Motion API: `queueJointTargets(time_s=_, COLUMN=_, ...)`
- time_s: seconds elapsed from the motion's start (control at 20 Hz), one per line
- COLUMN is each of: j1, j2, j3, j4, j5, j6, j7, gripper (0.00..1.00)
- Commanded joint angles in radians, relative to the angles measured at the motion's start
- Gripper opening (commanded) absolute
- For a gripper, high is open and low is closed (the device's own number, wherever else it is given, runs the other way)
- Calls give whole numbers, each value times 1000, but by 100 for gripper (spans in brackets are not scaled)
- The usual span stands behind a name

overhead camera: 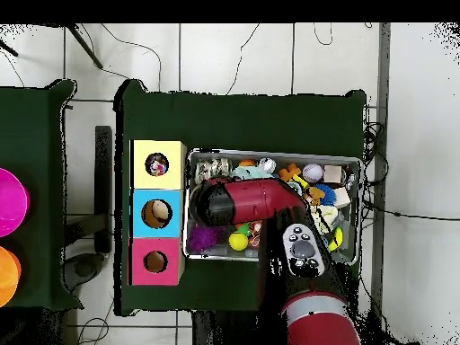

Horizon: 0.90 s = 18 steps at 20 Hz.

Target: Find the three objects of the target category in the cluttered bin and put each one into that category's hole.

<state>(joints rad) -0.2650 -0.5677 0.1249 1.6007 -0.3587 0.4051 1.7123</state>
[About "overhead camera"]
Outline blue koosh ball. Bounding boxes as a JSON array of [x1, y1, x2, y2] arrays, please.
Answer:
[[317, 183, 338, 207]]

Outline taut black cable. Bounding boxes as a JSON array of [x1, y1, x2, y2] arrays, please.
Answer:
[[361, 199, 460, 222]]

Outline thin black floor cable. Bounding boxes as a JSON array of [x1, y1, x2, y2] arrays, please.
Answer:
[[100, 23, 163, 92], [313, 22, 334, 47], [226, 23, 261, 96]]

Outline purple spiky ball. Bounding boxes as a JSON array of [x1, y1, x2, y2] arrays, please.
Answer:
[[187, 225, 226, 253]]

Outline mint green waffle cloth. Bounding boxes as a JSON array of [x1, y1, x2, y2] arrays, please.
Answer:
[[229, 165, 276, 181]]

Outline black tripod leg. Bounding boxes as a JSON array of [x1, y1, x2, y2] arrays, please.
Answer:
[[65, 23, 104, 70], [0, 38, 20, 58]]

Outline black upright panel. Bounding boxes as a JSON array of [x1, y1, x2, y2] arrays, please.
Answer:
[[93, 125, 113, 254]]

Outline grey stand foot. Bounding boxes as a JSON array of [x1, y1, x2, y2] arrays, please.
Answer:
[[62, 252, 106, 293]]

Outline shallow silver mesh bin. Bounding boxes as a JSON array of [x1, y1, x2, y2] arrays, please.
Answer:
[[182, 147, 363, 268]]

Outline dark green table cloth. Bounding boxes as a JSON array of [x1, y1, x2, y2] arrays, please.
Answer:
[[0, 78, 84, 312], [113, 77, 368, 322]]

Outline black cable bundle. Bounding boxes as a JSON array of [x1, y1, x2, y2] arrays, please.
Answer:
[[360, 120, 390, 188]]

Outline grey floor strip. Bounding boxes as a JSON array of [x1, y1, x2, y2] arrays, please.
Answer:
[[368, 22, 392, 345]]

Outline pale wooden block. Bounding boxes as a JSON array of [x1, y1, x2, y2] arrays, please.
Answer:
[[322, 164, 344, 184]]

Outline small colourful patterned cloth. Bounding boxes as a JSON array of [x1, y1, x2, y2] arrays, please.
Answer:
[[145, 152, 171, 177]]

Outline silver drink can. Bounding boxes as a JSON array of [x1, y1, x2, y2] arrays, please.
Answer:
[[257, 156, 278, 174]]

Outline pink round disc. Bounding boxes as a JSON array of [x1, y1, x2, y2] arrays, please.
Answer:
[[0, 167, 31, 239]]

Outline orange round disc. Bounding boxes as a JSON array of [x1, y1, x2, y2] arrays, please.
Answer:
[[0, 245, 22, 309]]

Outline wooden box three holes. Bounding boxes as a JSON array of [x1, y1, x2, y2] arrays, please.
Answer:
[[128, 138, 189, 288]]

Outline white baseball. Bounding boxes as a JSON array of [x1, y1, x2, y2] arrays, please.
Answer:
[[302, 163, 324, 184]]

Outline yellow smiley ball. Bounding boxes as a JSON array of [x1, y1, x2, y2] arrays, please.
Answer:
[[228, 231, 250, 252]]

